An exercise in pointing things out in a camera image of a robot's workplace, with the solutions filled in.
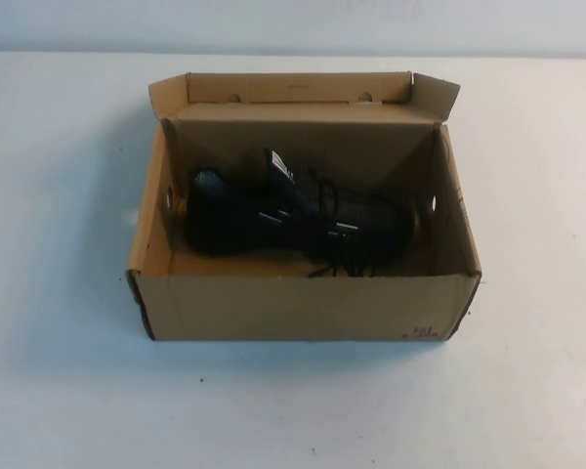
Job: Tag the brown cardboard shoe box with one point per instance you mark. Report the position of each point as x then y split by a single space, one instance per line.
298 308

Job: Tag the black knit laced shoe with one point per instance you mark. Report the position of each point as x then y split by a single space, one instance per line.
224 215

